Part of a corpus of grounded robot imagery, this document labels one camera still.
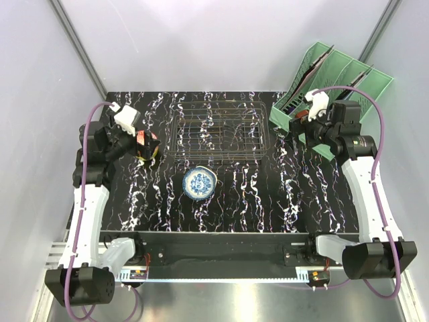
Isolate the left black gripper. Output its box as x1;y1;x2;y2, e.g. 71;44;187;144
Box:
103;113;159;162

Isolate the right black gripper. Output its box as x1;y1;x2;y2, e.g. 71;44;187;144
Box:
284;105;339;153

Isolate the red patterned bowl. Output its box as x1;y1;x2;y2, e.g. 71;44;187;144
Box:
137;130;160;157

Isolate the yellow green bowl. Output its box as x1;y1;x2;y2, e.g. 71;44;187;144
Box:
137;153;157;162

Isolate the wire dish rack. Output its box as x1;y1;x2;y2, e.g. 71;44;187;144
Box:
166;100;270;161

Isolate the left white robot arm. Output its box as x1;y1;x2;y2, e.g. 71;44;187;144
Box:
45;121;145;309

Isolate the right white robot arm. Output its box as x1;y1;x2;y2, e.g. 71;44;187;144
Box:
290;101;418;280

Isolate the brown block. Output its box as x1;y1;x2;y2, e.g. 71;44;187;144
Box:
295;109;309;119

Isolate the green file organizer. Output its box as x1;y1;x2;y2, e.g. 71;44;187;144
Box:
269;42;393;163

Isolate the black folder in organizer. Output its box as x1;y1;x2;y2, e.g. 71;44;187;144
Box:
284;46;334;107

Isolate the blue white patterned bowl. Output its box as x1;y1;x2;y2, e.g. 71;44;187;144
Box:
182;166;217;201

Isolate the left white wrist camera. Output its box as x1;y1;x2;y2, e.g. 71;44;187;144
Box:
113;105;141;136

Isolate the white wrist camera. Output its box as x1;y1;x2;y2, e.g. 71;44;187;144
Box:
304;89;329;122
113;105;141;136

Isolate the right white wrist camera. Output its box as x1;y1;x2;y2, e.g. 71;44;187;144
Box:
304;89;329;122

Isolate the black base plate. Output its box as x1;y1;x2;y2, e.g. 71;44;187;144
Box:
100;231;339;281

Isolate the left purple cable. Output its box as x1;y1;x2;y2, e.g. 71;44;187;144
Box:
64;101;145;322

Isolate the purple cable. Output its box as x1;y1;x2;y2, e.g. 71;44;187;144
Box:
311;85;402;299
64;101;145;322

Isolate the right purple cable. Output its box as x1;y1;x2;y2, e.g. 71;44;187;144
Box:
311;85;402;299

